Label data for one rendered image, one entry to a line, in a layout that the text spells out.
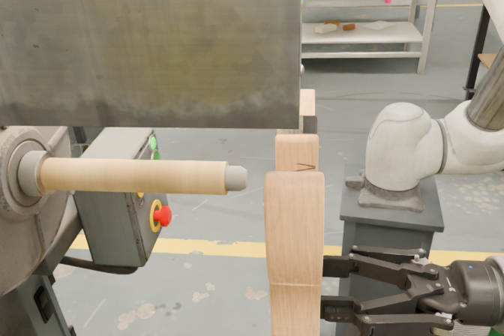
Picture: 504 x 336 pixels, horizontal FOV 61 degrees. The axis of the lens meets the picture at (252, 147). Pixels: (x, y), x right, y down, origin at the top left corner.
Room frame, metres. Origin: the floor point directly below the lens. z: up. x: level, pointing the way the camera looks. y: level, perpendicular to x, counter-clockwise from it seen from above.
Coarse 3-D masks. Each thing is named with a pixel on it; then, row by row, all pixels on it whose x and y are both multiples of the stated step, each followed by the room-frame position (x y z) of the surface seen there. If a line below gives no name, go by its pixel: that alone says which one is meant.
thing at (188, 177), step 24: (48, 168) 0.36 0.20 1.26; (72, 168) 0.35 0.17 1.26; (96, 168) 0.35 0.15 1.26; (120, 168) 0.35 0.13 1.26; (144, 168) 0.35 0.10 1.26; (168, 168) 0.34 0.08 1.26; (192, 168) 0.34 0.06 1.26; (216, 168) 0.34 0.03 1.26; (144, 192) 0.34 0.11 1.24; (168, 192) 0.34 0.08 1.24; (192, 192) 0.33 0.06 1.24; (216, 192) 0.33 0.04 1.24
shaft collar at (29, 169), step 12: (24, 156) 0.37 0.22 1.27; (36, 156) 0.36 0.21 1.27; (48, 156) 0.37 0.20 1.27; (24, 168) 0.35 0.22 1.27; (36, 168) 0.35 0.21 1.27; (24, 180) 0.35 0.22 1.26; (36, 180) 0.35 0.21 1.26; (24, 192) 0.35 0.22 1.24; (36, 192) 0.35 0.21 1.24; (48, 192) 0.36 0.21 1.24
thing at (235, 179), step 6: (228, 168) 0.34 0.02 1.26; (234, 168) 0.34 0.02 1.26; (240, 168) 0.34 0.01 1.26; (228, 174) 0.33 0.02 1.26; (234, 174) 0.33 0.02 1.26; (240, 174) 0.33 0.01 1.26; (246, 174) 0.34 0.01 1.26; (228, 180) 0.33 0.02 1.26; (234, 180) 0.33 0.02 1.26; (240, 180) 0.33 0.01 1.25; (246, 180) 0.34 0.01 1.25; (228, 186) 0.33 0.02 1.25; (234, 186) 0.33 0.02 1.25; (240, 186) 0.33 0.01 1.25; (246, 186) 0.33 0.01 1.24
